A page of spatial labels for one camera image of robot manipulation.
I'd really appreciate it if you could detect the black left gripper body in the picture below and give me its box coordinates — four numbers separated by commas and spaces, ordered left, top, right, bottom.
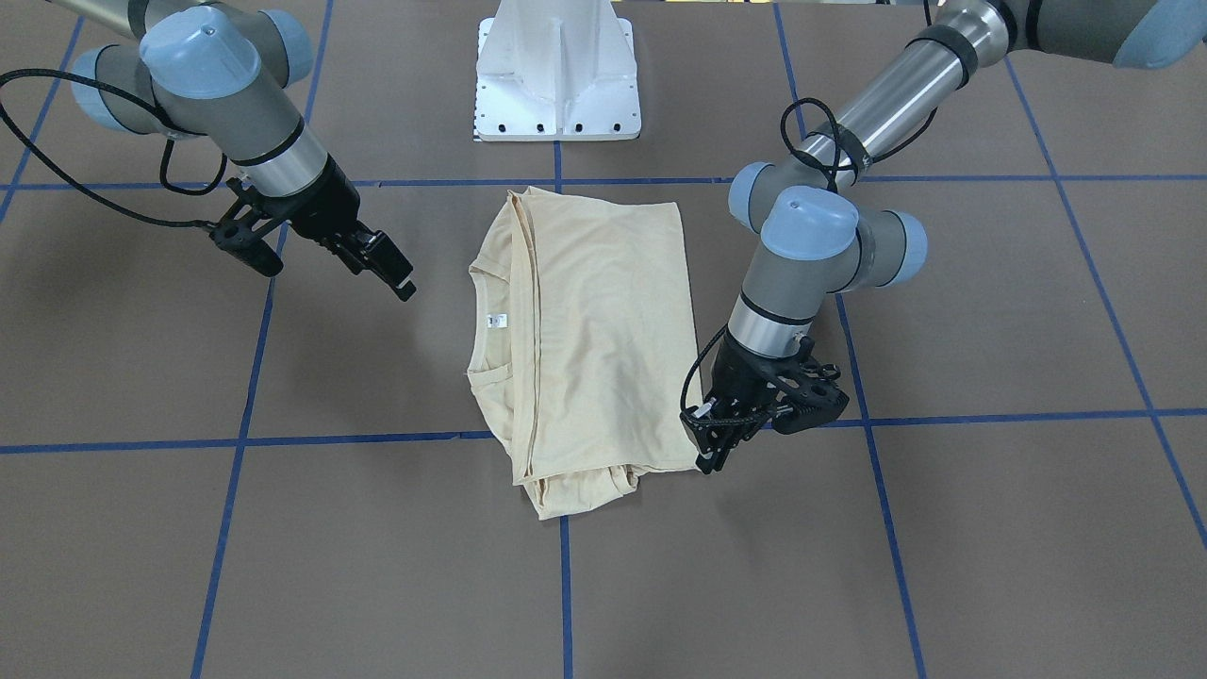
681, 328, 779, 452

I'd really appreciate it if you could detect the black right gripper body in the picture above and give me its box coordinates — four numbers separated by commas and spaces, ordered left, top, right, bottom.
288, 156, 415, 289

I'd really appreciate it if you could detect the beige long-sleeve printed shirt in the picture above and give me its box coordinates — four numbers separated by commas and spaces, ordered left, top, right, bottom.
467, 188, 702, 520

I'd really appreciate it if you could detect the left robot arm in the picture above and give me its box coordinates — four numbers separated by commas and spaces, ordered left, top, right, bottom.
680, 1, 1206, 474

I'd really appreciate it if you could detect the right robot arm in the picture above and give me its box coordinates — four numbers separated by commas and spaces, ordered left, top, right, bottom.
63, 1, 415, 300

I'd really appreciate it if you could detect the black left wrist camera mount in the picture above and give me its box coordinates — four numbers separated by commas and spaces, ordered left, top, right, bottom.
769, 336, 850, 435

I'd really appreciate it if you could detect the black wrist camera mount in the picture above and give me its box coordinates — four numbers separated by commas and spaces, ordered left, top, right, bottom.
769, 336, 850, 435
206, 177, 285, 276

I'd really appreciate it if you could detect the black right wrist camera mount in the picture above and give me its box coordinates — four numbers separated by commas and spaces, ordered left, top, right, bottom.
206, 177, 285, 276

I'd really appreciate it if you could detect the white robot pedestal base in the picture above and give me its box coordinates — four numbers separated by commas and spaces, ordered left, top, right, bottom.
473, 1, 643, 142

